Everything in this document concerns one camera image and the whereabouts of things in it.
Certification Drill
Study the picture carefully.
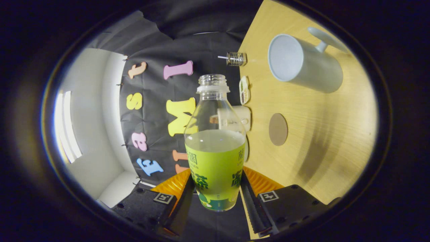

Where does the black backdrop cloth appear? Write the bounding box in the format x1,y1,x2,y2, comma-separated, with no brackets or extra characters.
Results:
86,0,266,241

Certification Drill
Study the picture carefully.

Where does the ceiling light panel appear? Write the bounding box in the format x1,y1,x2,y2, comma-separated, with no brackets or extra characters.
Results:
54,90,83,164

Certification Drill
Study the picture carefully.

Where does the green label juice bottle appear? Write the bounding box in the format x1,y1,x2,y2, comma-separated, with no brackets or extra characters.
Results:
184,74,246,212

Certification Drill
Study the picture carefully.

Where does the pale blue cup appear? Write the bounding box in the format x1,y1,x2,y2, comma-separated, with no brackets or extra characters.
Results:
268,27,350,94

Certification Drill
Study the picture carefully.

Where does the wooden table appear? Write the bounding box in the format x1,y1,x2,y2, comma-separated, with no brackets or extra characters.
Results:
238,0,378,240

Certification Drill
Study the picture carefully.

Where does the cream toaster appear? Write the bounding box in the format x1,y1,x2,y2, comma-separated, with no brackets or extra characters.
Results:
210,105,252,132

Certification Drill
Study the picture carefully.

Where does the round beige coaster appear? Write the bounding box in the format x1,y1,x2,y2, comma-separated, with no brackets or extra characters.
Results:
269,113,288,146

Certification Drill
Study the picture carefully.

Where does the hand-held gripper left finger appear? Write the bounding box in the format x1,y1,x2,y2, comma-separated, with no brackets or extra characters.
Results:
112,168,195,237

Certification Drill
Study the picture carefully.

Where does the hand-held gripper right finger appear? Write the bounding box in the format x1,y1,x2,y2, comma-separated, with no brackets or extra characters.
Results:
240,166,330,236

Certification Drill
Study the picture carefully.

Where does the white divided tray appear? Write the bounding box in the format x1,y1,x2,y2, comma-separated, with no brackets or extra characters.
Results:
239,76,251,105

